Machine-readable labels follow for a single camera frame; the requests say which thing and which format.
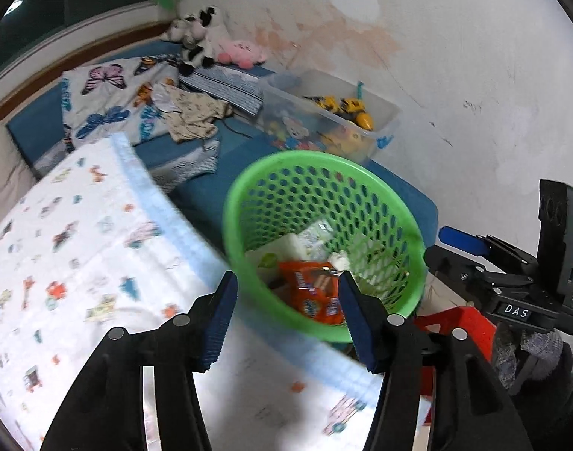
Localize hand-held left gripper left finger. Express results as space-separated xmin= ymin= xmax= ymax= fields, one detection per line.
xmin=39 ymin=270 xmax=240 ymax=451

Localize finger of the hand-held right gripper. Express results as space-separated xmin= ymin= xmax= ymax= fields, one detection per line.
xmin=424 ymin=244 xmax=536 ymax=304
xmin=438 ymin=226 xmax=538 ymax=268

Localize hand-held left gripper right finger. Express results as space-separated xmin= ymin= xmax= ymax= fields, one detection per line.
xmin=338 ymin=272 xmax=534 ymax=451

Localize orange snack packet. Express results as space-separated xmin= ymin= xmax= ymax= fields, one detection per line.
xmin=278 ymin=260 xmax=346 ymax=326

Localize white milk carton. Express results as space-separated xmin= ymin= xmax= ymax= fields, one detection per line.
xmin=244 ymin=232 xmax=311 ymax=273

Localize green plastic basket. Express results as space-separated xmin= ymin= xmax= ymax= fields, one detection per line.
xmin=222 ymin=150 xmax=428 ymax=344

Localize person's right forearm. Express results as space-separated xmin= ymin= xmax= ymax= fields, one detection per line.
xmin=507 ymin=343 xmax=573 ymax=451

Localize person's right hand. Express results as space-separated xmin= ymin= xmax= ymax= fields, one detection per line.
xmin=491 ymin=322 xmax=573 ymax=395

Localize red plastic stool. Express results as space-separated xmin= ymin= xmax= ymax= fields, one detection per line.
xmin=415 ymin=306 xmax=499 ymax=400

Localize crumpled white tissue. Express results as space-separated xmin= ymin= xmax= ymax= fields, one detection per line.
xmin=326 ymin=251 xmax=350 ymax=273

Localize silver foil wrapper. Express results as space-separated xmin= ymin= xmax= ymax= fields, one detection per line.
xmin=298 ymin=220 xmax=337 ymax=261

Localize blue mattress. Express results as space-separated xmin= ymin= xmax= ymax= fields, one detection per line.
xmin=7 ymin=40 xmax=438 ymax=254

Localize clear plastic storage box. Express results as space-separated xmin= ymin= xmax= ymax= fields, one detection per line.
xmin=261 ymin=70 xmax=402 ymax=165

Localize vehicle print blanket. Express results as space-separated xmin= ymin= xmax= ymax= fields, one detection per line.
xmin=0 ymin=132 xmax=433 ymax=451

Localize yellow robot toy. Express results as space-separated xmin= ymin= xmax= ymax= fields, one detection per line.
xmin=305 ymin=95 xmax=344 ymax=114
xmin=340 ymin=98 xmax=376 ymax=131

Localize grey striped cloth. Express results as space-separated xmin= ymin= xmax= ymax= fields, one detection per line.
xmin=35 ymin=138 xmax=221 ymax=193

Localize pile of colourful toys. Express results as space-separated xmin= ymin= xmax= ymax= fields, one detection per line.
xmin=268 ymin=113 xmax=367 ymax=156

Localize beige printed garment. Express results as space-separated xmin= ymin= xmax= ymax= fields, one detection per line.
xmin=150 ymin=83 xmax=233 ymax=144

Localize grey striped pillow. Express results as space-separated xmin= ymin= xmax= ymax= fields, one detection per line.
xmin=178 ymin=66 xmax=266 ymax=116

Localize butterfly print blanket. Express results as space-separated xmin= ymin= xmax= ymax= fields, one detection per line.
xmin=61 ymin=54 xmax=184 ymax=148

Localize beige pillow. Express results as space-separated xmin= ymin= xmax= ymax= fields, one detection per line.
xmin=0 ymin=122 xmax=38 ymax=226

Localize pink plush toy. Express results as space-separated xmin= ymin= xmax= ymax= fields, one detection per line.
xmin=216 ymin=38 xmax=268 ymax=69

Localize black white cow plush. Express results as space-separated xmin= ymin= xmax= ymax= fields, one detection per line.
xmin=159 ymin=6 xmax=231 ymax=76

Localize black cable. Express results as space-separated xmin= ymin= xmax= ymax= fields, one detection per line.
xmin=221 ymin=120 xmax=254 ymax=139

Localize brown wooden headboard rail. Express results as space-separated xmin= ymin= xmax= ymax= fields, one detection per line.
xmin=0 ymin=21 xmax=170 ymax=127

